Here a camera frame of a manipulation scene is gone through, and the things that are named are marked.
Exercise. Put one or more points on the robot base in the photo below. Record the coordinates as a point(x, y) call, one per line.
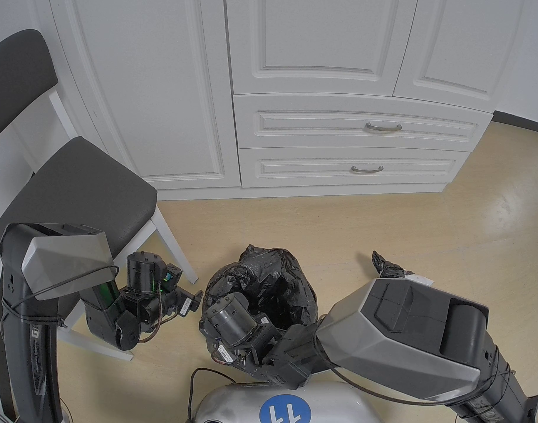
point(233, 406)

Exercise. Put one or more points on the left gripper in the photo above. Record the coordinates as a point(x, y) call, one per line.
point(176, 304)

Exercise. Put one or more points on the white wardrobe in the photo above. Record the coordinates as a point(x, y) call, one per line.
point(321, 24)

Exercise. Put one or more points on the black plastic bag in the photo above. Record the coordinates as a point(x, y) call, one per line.
point(269, 276)

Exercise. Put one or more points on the black plastic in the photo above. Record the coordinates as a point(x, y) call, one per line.
point(383, 265)

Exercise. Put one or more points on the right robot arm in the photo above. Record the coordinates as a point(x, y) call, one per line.
point(405, 324)

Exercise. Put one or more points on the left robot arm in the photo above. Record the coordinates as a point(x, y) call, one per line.
point(61, 254)

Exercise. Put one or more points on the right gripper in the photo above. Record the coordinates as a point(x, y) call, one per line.
point(227, 354)

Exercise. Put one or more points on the white chair grey cushions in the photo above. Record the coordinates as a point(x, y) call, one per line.
point(83, 192)

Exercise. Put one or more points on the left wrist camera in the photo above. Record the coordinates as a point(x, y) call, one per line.
point(172, 276)

